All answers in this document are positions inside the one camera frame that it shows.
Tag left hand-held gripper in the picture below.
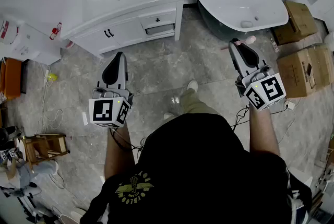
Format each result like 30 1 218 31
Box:
88 51 134 128

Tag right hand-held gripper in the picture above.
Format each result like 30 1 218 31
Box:
228 39 287 112

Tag pink toothbrush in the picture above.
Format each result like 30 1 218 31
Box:
220 36 257 51

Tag person's right forearm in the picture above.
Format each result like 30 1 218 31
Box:
247 105 281 157

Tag person's left forearm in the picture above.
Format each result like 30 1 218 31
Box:
104 121 137 181

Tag white bathtub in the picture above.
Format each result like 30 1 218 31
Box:
193 0 290 41

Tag person's khaki trousers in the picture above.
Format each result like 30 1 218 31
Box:
179 88 223 120

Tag flat cardboard box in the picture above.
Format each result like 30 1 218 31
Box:
271 0 319 46

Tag white sink vanity cabinet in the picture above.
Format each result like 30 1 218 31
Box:
60 0 190 60

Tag white appliance box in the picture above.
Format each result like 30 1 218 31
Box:
11 23 63 66

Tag wooden rack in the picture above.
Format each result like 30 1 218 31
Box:
15 133 71 173

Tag orange box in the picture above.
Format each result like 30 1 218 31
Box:
0 57 23 101

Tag white bag with red label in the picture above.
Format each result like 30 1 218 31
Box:
0 18 19 46

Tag person's black printed shirt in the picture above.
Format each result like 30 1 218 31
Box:
80 113 313 224

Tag large cardboard box with handle hole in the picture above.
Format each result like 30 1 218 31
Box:
276 45 334 99

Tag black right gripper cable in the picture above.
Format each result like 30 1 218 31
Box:
230 104 252 132

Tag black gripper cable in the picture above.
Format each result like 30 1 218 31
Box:
109 127 147 152
230 104 252 132

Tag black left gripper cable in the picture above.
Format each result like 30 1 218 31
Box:
109 127 147 152

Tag white floor cable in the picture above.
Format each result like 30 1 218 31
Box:
38 81 65 130

